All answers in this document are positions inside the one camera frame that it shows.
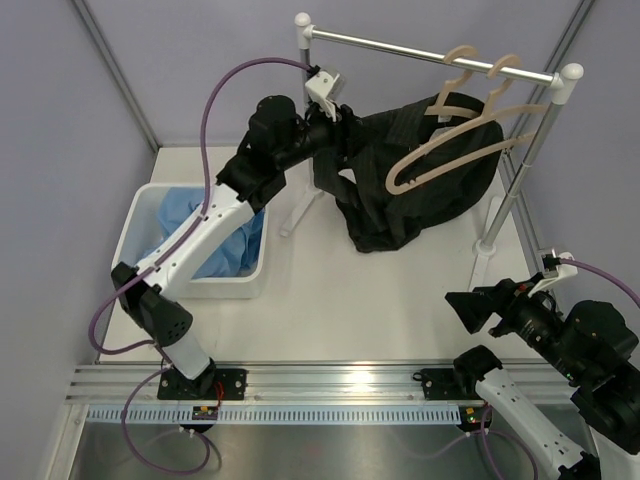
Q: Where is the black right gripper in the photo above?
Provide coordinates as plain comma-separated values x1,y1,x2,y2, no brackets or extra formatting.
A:
445,269,587,381

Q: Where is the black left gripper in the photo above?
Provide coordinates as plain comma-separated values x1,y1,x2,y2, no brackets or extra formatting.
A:
275,98,377,172

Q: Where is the dark striped shirt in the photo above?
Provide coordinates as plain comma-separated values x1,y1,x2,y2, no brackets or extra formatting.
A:
313,97,501,253

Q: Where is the beige plastic hanger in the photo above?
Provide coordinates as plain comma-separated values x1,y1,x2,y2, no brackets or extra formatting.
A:
384,53,551,197

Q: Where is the beige hanger with dark shirt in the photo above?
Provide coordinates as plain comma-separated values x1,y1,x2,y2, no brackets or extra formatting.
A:
424,45,480,122

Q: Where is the light blue shirt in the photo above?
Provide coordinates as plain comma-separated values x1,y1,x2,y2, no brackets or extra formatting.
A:
140,187,264,280

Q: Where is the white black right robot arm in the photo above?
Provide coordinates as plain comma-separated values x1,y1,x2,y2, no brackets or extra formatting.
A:
445,276,639,479

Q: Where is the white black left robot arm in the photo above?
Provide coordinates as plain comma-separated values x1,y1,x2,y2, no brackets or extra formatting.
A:
111,95,359,399

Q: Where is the white plastic bin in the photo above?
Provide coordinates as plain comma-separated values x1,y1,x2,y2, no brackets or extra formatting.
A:
112,183,270,300

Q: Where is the silver clothes rack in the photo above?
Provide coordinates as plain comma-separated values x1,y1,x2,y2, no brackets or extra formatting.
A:
278,12,585,301

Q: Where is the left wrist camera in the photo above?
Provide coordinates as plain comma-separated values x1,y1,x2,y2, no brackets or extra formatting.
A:
305,68,345,123

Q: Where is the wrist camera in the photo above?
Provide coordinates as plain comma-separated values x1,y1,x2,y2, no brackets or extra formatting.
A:
528,247,578,298
305,68,345,123

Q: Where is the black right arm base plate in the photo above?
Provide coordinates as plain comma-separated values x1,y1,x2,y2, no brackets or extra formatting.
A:
412,367,478,401

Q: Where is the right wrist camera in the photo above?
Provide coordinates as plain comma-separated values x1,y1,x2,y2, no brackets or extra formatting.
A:
528,247,578,298

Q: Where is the white slotted cable duct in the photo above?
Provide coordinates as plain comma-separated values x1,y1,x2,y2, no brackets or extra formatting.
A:
87,404,462,425

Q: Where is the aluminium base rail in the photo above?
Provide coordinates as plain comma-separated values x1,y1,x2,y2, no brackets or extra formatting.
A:
64,362,596,406

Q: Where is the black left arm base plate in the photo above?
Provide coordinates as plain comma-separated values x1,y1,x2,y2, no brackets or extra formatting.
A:
157,367,247,401

